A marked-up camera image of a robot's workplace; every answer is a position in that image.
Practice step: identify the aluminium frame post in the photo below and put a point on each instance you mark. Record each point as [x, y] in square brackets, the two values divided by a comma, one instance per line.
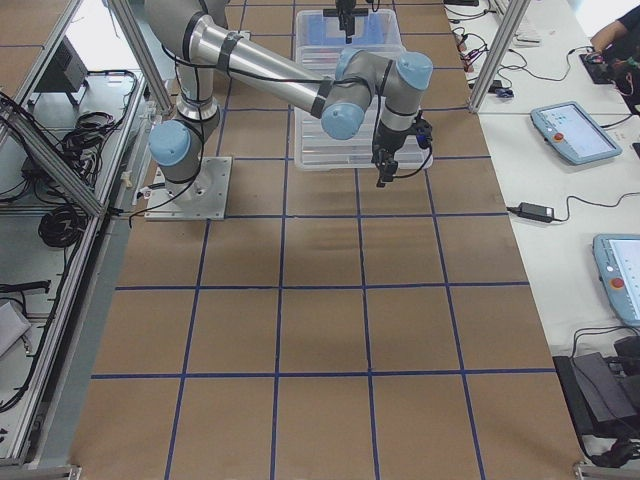
[497, 50]

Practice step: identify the black power adapter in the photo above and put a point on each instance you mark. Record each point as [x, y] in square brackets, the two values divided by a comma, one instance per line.
[536, 212]

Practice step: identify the blue teach pendant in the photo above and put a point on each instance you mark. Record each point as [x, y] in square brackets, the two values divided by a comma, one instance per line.
[617, 259]
[573, 134]

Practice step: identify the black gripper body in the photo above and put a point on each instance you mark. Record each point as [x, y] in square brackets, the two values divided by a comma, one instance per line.
[389, 139]
[346, 16]

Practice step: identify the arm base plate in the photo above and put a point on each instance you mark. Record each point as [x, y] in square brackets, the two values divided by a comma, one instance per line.
[205, 199]

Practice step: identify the clear plastic box lid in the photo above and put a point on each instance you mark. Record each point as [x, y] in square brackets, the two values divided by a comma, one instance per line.
[379, 86]

